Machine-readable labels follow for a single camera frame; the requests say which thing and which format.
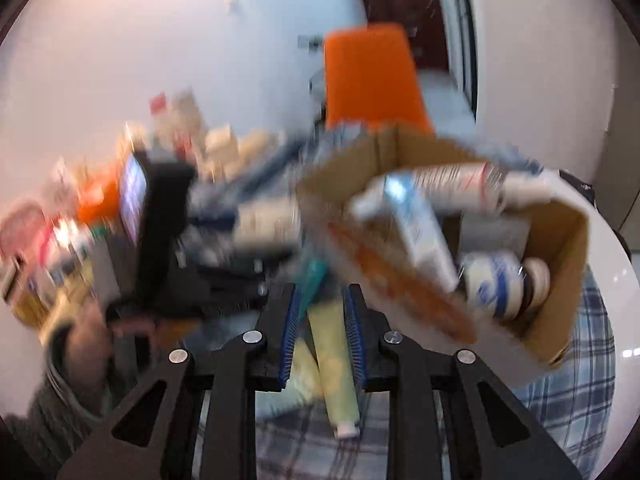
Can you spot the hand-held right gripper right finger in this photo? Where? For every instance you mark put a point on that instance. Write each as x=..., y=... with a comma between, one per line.
x=356, y=345

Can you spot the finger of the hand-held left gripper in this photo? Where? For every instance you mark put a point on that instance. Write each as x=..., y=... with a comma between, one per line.
x=250, y=180
x=235, y=290

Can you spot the yellow-green tube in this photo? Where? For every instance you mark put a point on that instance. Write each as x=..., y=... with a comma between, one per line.
x=334, y=370

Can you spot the pile of assorted packets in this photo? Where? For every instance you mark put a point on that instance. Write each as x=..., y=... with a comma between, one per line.
x=65, y=220

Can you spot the white tube with red print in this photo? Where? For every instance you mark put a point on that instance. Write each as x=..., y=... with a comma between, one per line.
x=465, y=180

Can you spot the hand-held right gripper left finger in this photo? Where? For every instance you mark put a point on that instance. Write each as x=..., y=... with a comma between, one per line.
x=289, y=340

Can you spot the white and blue jar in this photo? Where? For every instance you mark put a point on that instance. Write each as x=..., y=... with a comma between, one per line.
x=487, y=285

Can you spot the white packet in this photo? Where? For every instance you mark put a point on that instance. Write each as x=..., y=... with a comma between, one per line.
x=267, y=222

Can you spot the white tape roll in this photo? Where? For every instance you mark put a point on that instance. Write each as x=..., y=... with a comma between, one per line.
x=536, y=280

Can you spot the person's left hand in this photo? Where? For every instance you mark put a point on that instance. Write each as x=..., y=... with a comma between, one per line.
x=131, y=327

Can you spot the white and blue carton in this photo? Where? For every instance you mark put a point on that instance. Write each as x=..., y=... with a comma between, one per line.
x=425, y=230

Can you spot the orange chair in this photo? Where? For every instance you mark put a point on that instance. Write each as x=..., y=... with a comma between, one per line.
x=372, y=80

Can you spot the orange snack packet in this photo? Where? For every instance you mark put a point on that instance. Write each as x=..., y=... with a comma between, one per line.
x=400, y=280

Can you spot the dark brown door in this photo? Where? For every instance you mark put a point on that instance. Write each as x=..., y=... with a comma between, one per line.
x=400, y=10

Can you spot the blue plaid blanket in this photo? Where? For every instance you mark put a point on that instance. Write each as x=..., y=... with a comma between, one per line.
x=565, y=410

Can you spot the cardboard box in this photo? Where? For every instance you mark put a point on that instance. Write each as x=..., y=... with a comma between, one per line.
x=555, y=280

